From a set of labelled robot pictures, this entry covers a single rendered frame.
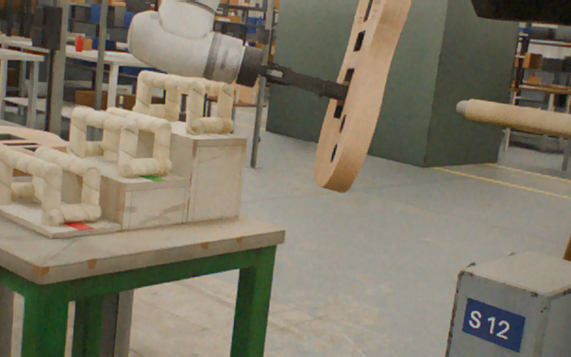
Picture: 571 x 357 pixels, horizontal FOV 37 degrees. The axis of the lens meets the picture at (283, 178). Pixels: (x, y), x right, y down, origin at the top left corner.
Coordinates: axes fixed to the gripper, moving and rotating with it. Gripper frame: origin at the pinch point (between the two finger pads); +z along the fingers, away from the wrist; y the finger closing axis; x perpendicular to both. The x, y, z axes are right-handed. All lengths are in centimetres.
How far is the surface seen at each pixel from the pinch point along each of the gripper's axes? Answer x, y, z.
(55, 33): -4, -123, -79
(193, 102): -9.7, -10.1, -27.1
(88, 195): -31, 5, -41
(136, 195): -28.9, 2.7, -32.5
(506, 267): -14, 78, 10
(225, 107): -9.0, -15.7, -20.6
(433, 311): -89, -257, 113
